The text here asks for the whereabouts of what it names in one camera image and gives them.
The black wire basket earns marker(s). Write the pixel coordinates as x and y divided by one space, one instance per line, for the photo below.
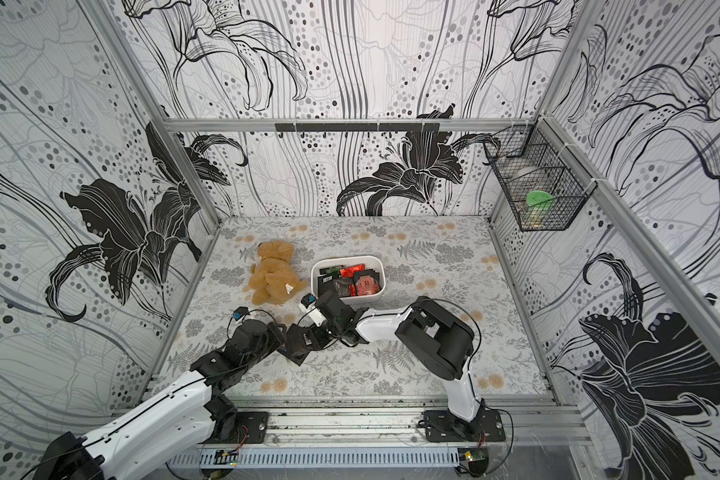
523 158

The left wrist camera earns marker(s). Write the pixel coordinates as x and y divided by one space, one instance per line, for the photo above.
240 313

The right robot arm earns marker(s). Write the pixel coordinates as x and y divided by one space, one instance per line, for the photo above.
439 340

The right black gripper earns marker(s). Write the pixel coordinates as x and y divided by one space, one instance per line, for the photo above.
336 309

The orange label black tea bag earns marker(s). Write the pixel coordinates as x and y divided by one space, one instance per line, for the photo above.
301 341

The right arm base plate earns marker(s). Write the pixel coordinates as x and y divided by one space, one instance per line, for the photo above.
441 426

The brown teddy bear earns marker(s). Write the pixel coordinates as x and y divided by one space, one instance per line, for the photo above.
274 280

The white plastic storage box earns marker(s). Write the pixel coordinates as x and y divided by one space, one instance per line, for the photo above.
322 267

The red foil tea bag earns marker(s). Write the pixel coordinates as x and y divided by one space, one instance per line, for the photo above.
350 271

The black tea bag pile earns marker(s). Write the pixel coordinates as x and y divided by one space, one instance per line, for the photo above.
325 283

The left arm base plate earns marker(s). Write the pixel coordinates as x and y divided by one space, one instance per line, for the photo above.
247 427

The green lid cup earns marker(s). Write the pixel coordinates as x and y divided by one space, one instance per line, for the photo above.
538 204

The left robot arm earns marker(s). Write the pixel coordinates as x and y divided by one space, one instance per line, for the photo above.
189 411

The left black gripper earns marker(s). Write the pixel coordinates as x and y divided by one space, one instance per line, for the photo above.
275 335

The green label tea bag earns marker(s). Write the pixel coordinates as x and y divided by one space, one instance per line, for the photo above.
333 271

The pink label black tea bag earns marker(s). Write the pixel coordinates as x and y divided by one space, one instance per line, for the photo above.
367 282

